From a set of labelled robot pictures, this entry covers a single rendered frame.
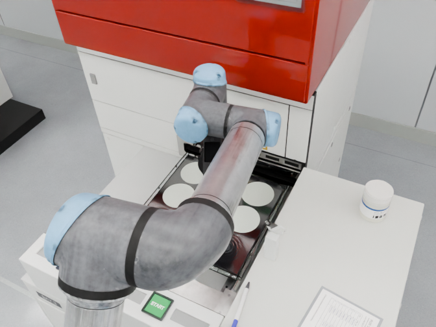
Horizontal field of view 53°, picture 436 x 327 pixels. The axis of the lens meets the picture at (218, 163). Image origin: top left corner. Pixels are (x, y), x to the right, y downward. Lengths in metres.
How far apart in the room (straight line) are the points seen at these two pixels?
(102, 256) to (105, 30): 0.87
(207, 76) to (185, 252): 0.49
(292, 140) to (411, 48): 1.56
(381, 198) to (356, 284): 0.22
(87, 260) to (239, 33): 0.69
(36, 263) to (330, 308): 0.73
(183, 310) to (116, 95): 0.82
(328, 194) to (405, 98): 1.71
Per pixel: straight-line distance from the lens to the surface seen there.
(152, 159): 1.60
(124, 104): 1.58
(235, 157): 0.77
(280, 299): 1.07
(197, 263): 0.62
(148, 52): 1.31
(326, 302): 1.08
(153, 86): 1.45
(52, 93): 3.66
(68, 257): 0.65
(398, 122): 3.02
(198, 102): 0.94
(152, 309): 1.08
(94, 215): 0.63
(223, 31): 1.13
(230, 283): 1.22
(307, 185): 1.29
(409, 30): 2.70
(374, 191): 1.18
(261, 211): 1.30
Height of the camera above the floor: 1.90
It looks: 44 degrees down
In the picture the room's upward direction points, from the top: 4 degrees counter-clockwise
